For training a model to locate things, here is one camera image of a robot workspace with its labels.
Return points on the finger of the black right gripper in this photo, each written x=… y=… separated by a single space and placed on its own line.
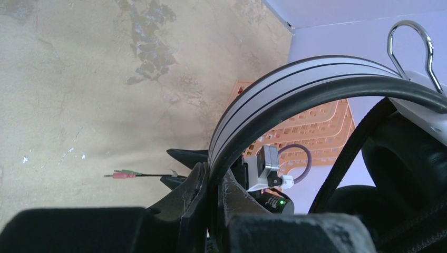
x=188 y=158
x=172 y=182

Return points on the white and black headphones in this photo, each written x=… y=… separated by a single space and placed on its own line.
x=391 y=173

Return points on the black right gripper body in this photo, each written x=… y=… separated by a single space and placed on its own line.
x=245 y=171

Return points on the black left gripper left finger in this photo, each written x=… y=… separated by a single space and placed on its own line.
x=176 y=223

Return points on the peach plastic file organizer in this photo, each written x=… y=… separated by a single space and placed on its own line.
x=323 y=130

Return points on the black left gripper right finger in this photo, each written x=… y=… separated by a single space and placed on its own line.
x=243 y=225

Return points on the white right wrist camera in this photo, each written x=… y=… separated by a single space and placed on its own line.
x=262 y=171

